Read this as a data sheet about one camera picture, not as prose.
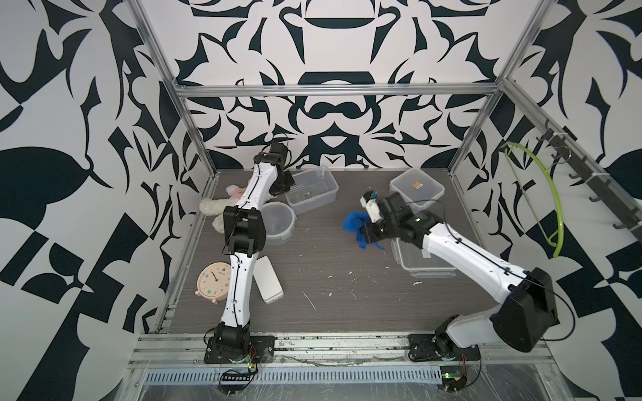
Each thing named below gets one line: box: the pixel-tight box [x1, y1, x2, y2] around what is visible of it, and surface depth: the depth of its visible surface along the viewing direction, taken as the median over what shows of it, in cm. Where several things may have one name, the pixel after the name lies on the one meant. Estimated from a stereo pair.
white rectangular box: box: [252, 255, 285, 305], surface depth 85 cm
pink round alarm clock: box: [193, 261, 232, 305], surface depth 87 cm
